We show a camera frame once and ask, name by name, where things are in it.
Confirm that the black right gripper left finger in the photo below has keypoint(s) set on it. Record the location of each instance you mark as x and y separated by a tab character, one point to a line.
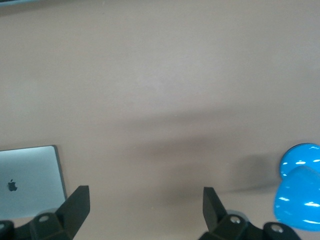
72	210

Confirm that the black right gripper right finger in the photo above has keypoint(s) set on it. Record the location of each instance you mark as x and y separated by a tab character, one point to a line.
215	217

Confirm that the silver grey laptop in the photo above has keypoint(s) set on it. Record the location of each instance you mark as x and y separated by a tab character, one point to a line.
30	175

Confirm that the blue desk lamp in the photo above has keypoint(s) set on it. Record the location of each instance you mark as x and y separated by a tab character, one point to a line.
300	200

